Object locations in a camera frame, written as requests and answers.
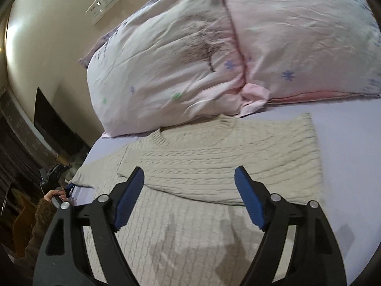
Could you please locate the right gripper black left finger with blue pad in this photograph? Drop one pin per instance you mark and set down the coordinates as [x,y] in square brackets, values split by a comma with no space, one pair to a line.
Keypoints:
[63,257]

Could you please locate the white wall switch panel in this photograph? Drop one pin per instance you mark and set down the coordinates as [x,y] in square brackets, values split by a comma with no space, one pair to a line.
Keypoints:
[98,9]

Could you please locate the pink floral duvet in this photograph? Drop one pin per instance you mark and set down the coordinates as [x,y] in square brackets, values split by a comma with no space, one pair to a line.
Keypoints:
[174,61]

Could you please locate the person's left hand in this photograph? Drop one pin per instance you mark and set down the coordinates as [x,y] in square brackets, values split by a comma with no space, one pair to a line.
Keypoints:
[56,196]

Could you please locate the brown fuzzy sleeve forearm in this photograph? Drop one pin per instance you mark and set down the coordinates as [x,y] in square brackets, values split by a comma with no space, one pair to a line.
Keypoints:
[44,216]

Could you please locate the dark wall television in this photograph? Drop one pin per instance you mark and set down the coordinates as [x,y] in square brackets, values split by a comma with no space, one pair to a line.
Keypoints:
[54,130]

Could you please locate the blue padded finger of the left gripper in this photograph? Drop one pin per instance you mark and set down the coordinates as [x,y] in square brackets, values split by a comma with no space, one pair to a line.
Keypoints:
[69,189]

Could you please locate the dark window curtain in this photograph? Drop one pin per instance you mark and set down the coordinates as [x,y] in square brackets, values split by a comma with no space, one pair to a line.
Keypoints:
[24,152]

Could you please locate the lavender bed sheet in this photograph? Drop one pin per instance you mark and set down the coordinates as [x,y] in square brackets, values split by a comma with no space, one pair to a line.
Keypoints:
[348,135]

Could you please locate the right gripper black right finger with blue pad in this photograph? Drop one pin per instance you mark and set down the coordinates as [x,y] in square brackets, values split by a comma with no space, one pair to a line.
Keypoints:
[315,259]

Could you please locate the beige cable knit sweater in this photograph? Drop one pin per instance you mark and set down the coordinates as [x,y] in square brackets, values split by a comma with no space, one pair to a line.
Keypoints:
[189,225]

